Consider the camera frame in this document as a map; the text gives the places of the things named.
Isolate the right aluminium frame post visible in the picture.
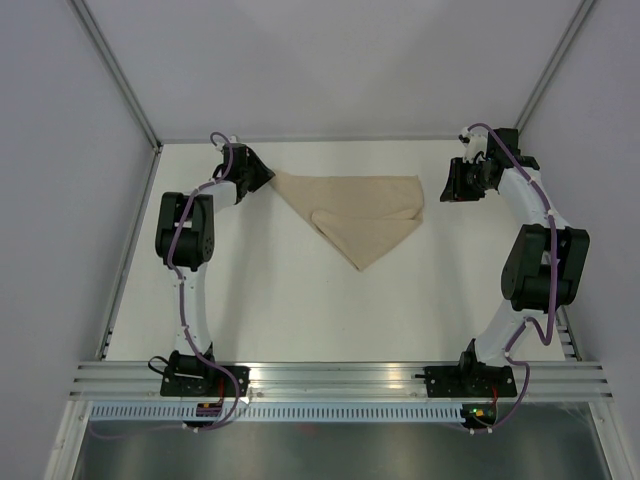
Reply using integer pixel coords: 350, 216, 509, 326
514, 0, 599, 133

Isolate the beige cloth napkin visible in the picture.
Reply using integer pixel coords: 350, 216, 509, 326
271, 171, 424, 272

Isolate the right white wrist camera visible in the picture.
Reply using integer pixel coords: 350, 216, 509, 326
458, 127, 488, 163

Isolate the left aluminium frame post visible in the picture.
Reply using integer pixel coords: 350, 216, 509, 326
67, 0, 162, 152

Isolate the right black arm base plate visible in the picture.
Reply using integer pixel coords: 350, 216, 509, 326
417, 365, 518, 399

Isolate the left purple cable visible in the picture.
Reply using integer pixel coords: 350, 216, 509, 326
89, 131, 251, 441

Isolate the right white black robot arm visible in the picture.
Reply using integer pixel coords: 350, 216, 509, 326
440, 123, 590, 395

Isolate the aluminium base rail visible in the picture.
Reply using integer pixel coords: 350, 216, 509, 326
67, 361, 613, 403

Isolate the aluminium frame post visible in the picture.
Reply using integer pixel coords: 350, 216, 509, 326
514, 0, 599, 133
67, 0, 162, 152

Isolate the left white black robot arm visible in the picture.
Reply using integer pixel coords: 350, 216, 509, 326
155, 132, 275, 396

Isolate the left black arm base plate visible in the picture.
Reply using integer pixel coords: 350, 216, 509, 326
160, 365, 250, 398

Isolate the white slotted cable duct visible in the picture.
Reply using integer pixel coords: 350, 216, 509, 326
89, 401, 463, 423

